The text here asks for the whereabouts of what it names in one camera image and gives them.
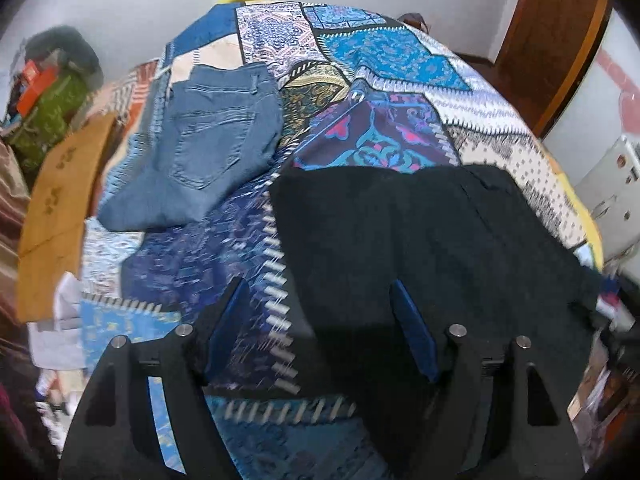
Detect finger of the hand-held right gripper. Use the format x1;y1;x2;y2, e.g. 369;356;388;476
597;276;623;311

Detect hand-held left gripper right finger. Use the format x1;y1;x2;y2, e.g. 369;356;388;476
389;279;587;480

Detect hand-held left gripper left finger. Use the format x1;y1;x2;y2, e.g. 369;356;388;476
57;276;252;480

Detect black pants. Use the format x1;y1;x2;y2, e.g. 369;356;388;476
267;162;603;480

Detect white cloth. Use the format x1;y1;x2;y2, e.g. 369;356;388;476
27;270;90;372

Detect blue jeans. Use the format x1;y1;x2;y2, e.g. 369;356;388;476
97;62;286;233

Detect brown striped cloth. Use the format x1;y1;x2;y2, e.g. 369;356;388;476
0;142;32;281

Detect brown wooden door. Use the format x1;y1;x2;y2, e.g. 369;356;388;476
492;0;615;137

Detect patchwork printed blanket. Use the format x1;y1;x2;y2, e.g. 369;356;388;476
80;1;606;480

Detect green patterned cloth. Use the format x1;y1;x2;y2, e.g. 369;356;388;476
9;72;92;172

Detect dark bag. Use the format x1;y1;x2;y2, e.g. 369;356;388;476
397;12;432;34

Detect orange box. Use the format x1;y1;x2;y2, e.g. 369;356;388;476
17;59;59;117

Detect grey fuzzy cloth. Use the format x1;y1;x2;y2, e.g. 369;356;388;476
24;26;104;75

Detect pink wall sticker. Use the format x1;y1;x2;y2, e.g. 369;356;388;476
595;45;640;132

